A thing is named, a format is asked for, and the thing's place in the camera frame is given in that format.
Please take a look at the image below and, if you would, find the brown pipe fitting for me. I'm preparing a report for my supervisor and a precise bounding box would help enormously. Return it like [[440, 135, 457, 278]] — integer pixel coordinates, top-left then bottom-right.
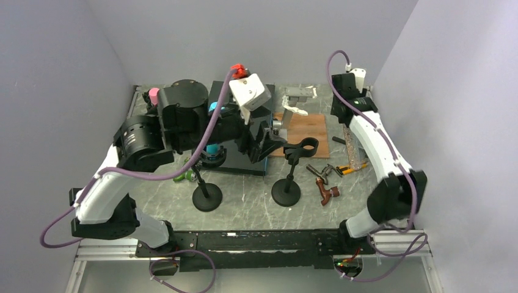
[[315, 178, 340, 206]]

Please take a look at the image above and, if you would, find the black tripod microphone stand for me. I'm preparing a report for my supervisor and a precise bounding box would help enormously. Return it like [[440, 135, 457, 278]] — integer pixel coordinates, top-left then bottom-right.
[[142, 92, 158, 116]]

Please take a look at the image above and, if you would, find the black shock mount stand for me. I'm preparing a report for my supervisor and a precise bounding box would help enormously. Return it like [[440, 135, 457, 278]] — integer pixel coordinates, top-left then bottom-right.
[[190, 141, 228, 212]]

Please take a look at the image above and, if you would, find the black clip microphone stand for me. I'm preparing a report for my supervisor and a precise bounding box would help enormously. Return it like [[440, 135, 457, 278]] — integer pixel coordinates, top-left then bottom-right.
[[271, 137, 319, 208]]

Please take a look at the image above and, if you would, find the blue microphone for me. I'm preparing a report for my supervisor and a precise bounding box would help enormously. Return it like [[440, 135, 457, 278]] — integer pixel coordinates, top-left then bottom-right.
[[205, 102, 219, 155]]

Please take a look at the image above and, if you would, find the grey metal pipe fitting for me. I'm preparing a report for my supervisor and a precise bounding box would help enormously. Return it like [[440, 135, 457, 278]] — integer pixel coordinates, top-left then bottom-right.
[[305, 164, 343, 185]]

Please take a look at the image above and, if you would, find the wooden board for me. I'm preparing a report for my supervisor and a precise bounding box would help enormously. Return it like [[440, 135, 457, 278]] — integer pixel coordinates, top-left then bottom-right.
[[279, 114, 330, 159]]

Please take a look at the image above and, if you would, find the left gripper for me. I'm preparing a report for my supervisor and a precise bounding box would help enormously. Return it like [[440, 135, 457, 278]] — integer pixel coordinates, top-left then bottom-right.
[[176, 105, 288, 164]]

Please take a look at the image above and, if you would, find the yellow utility knife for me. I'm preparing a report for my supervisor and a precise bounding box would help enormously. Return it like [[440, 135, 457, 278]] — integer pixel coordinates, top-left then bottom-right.
[[335, 162, 368, 176]]

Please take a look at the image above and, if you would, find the pink microphone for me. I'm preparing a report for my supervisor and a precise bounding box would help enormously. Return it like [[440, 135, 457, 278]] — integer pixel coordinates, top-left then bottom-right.
[[148, 87, 159, 107]]

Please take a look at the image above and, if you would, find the metal bracket fixture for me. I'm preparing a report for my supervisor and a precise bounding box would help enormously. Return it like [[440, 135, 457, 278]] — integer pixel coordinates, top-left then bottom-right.
[[272, 85, 317, 140]]

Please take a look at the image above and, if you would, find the green pipe fitting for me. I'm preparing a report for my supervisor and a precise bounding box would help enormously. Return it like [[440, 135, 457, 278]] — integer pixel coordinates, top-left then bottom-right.
[[173, 169, 197, 183]]

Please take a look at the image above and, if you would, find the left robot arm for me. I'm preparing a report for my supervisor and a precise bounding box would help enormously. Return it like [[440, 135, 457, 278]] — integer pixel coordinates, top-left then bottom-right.
[[70, 74, 285, 256]]

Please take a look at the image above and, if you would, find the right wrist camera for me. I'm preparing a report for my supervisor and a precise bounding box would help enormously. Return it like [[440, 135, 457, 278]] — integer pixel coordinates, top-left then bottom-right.
[[350, 68, 367, 92]]

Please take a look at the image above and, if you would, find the black handled hammer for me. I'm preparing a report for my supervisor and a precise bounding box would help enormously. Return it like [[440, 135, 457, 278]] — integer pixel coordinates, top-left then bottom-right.
[[332, 136, 367, 157]]

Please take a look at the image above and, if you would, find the silver mesh glitter microphone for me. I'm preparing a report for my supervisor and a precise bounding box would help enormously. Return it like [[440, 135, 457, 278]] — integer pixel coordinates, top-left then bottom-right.
[[343, 125, 365, 171]]

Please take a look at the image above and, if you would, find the black base frame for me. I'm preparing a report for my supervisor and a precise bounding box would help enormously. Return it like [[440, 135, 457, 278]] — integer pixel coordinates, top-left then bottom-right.
[[135, 228, 409, 272]]

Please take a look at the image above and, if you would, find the black flat box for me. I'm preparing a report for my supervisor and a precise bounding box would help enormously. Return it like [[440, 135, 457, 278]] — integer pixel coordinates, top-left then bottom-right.
[[201, 84, 276, 176]]

